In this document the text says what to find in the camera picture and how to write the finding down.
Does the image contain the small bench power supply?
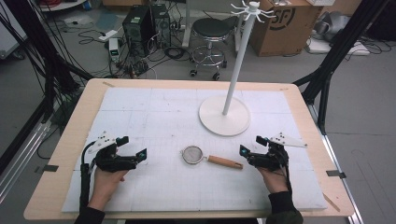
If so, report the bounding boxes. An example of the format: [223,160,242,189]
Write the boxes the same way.
[107,37,121,63]

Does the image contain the grey bundle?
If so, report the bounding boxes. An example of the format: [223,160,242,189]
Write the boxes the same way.
[312,11,352,43]

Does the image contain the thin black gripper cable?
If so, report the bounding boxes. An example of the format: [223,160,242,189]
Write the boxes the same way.
[277,148,294,194]

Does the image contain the white power strip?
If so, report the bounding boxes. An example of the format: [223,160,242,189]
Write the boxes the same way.
[98,29,119,43]

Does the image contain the mesh strainer with wooden handle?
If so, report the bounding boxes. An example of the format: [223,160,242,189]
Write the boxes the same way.
[180,145,244,171]

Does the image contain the aluminium rail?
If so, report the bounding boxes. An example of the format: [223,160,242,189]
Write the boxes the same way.
[0,119,53,203]
[305,104,364,224]

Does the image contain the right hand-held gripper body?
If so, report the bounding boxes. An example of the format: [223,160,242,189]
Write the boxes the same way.
[247,132,308,173]

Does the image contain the slim black computer tower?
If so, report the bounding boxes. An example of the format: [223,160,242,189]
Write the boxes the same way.
[150,3,172,49]

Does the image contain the large black computer tower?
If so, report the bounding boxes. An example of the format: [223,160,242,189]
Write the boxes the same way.
[121,4,157,59]

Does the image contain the black metal frame stand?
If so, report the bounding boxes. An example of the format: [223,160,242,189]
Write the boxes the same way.
[0,0,95,125]
[292,0,390,135]

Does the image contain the person's left hand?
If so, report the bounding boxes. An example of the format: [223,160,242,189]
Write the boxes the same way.
[88,167,129,211]

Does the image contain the black sleeved gripper cable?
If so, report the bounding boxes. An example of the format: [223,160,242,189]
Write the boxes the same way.
[78,140,96,210]

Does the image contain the black round stool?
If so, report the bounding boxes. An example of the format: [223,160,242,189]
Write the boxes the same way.
[189,16,239,81]

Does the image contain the white gridded mat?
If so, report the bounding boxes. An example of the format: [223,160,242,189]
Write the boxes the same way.
[61,86,329,214]

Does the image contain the person's right hand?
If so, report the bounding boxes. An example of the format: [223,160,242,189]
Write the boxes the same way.
[256,165,291,195]

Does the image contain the brown cardboard box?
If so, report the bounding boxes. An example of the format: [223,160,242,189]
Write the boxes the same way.
[248,0,325,58]

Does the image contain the coiled black cable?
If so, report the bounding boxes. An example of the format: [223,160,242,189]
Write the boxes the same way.
[163,46,191,63]

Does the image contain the white flat board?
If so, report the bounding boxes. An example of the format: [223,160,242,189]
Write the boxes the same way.
[305,36,372,57]

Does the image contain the white hook stand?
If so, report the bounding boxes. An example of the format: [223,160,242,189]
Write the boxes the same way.
[198,0,277,137]

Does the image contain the black tape strip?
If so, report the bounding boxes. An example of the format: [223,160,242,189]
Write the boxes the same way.
[325,169,347,180]
[34,164,60,175]

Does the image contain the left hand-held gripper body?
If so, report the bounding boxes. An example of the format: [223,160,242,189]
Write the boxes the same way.
[88,130,139,174]

